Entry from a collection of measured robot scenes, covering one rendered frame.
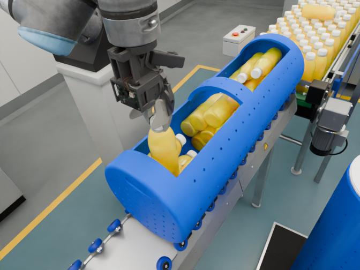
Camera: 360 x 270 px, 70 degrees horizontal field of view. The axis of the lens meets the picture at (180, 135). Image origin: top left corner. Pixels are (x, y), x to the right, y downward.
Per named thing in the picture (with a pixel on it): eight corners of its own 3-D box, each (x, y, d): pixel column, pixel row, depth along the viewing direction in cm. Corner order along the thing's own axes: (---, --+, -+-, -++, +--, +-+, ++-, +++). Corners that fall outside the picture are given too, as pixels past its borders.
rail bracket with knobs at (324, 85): (299, 102, 125) (305, 84, 118) (304, 95, 129) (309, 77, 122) (321, 109, 120) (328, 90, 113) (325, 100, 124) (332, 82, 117)
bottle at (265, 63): (270, 43, 110) (252, 61, 99) (285, 51, 108) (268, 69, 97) (264, 58, 115) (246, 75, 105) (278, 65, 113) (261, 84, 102)
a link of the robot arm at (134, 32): (129, -1, 45) (172, 5, 41) (135, 27, 49) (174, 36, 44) (89, 15, 40) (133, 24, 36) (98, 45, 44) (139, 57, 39)
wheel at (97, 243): (87, 249, 72) (92, 254, 72) (99, 236, 74) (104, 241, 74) (85, 248, 76) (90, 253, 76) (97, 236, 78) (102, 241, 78)
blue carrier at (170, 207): (112, 201, 84) (93, 147, 63) (237, 78, 132) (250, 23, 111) (181, 257, 74) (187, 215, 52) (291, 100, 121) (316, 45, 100)
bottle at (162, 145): (178, 185, 68) (171, 134, 56) (152, 183, 69) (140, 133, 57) (182, 165, 73) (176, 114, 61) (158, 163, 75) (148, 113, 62)
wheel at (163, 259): (152, 265, 68) (156, 268, 67) (163, 252, 71) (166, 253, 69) (162, 277, 69) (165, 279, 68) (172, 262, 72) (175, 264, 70)
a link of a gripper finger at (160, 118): (151, 143, 55) (137, 107, 50) (167, 127, 59) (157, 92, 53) (161, 146, 54) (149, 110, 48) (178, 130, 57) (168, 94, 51)
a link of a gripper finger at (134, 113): (127, 129, 59) (122, 98, 52) (144, 115, 62) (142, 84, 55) (136, 135, 57) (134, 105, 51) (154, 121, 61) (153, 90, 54)
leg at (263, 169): (250, 205, 186) (262, 145, 143) (254, 200, 189) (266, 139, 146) (258, 209, 183) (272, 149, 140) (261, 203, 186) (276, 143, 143)
